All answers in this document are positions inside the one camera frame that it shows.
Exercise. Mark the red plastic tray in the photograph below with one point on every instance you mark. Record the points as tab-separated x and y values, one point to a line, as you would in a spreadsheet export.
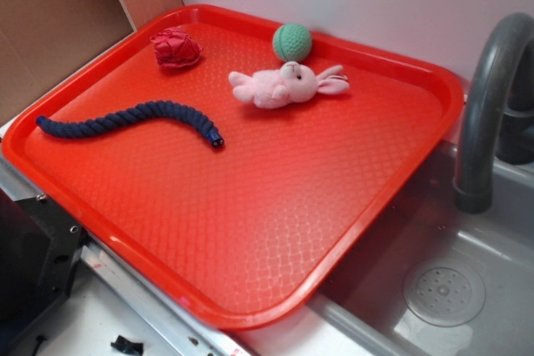
236	213

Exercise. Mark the pink plush bunny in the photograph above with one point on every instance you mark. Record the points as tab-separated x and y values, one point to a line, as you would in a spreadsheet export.
292	83

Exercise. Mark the green dimpled ball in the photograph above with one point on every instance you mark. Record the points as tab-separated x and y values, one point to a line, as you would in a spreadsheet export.
292	42

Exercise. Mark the crumpled red cloth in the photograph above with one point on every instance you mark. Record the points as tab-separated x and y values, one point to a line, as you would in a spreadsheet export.
175	48

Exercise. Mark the grey plastic sink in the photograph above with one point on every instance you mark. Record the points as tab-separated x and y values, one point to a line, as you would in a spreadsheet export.
425	279

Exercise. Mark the grey toy faucet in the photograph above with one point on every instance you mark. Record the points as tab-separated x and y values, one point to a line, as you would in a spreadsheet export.
498	118

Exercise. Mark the black tape scrap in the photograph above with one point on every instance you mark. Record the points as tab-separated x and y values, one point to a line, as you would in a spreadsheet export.
126	346

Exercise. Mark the brown cardboard panel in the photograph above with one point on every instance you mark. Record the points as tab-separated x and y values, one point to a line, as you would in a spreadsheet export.
45	41

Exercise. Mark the black metal bracket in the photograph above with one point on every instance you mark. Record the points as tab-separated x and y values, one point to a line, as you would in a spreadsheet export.
40	249

